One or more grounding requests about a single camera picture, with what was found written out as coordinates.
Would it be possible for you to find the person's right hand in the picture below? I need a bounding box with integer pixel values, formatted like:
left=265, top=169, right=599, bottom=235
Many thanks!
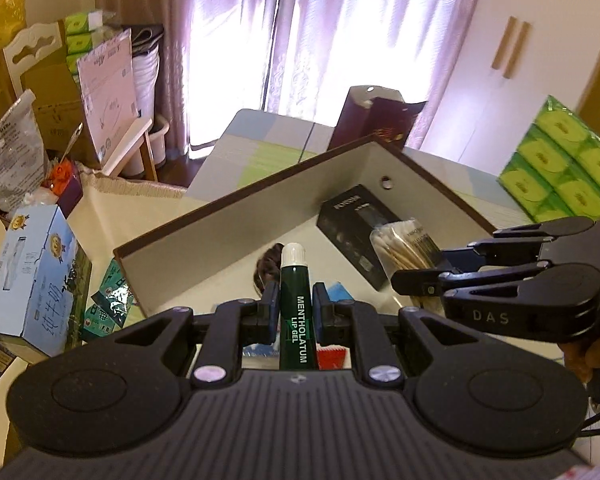
left=562, top=330, right=600, bottom=386

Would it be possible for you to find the purple box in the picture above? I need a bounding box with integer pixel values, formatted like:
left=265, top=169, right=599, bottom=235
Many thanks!
left=50, top=160, right=85, bottom=218

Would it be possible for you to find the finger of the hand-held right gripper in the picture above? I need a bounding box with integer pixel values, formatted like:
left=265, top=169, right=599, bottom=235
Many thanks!
left=442, top=225, right=552, bottom=272
left=391, top=261, right=554, bottom=299

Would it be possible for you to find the brown storage box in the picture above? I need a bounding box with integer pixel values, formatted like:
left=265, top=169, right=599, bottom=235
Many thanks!
left=112, top=135, right=498, bottom=368

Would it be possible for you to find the dark folded bag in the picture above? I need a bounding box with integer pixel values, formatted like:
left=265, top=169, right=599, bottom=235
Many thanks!
left=121, top=24, right=165, bottom=58

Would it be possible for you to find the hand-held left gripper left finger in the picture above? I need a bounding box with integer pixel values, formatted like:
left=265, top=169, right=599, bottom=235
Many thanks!
left=100, top=281, right=282, bottom=391

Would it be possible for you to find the cardboard box with pink card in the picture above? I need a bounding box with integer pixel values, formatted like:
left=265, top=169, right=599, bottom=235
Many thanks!
left=2, top=21, right=170, bottom=183

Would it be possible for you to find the sheer pink curtain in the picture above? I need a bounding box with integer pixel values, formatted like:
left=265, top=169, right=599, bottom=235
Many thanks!
left=180, top=0, right=486, bottom=153

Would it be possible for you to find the dark red gift bag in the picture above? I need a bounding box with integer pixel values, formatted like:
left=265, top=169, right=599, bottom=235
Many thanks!
left=332, top=85, right=428, bottom=153

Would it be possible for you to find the desktop with checked tablecloth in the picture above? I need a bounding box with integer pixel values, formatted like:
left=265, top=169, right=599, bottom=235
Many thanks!
left=185, top=107, right=598, bottom=376

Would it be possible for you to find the red packet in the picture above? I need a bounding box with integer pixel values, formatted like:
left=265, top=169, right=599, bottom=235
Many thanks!
left=316, top=346, right=350, bottom=372

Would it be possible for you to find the light blue milk carton box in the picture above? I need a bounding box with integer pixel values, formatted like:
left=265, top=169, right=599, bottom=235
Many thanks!
left=0, top=204, right=93, bottom=365

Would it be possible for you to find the green foil packet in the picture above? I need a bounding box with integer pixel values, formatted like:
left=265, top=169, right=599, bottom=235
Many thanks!
left=97, top=259, right=141, bottom=322
left=82, top=302, right=126, bottom=344

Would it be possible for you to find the white wardrobe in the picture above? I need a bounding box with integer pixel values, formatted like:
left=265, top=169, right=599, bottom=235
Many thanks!
left=420, top=0, right=600, bottom=176

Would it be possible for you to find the clear cotton swab pack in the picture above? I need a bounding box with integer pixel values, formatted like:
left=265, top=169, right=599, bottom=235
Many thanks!
left=369, top=218, right=445, bottom=308

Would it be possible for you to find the metal spoon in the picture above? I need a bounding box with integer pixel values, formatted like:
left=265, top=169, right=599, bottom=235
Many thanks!
left=60, top=121, right=84, bottom=161

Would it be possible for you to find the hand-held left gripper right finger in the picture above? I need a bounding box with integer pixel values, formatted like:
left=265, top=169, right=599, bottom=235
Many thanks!
left=311, top=281, right=486, bottom=391

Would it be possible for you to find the black shaver box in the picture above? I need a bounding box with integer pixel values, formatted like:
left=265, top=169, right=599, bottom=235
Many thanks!
left=316, top=183, right=406, bottom=292

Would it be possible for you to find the grey printed plastic bag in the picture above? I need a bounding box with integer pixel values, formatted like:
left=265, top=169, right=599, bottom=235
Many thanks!
left=0, top=89, right=51, bottom=211

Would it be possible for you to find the stack of green tissue packs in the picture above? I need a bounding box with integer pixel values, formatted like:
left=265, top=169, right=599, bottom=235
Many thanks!
left=497, top=95, right=600, bottom=223

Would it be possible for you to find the brown cardboard box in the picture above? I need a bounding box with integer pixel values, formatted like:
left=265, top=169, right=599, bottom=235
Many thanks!
left=20, top=57, right=101, bottom=168

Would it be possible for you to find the orange toy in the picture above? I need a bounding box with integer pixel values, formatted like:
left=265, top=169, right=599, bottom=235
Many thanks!
left=47, top=157, right=76, bottom=193

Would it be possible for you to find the dark green lip gel tube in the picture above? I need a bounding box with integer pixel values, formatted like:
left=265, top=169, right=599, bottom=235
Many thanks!
left=279, top=242, right=311, bottom=373

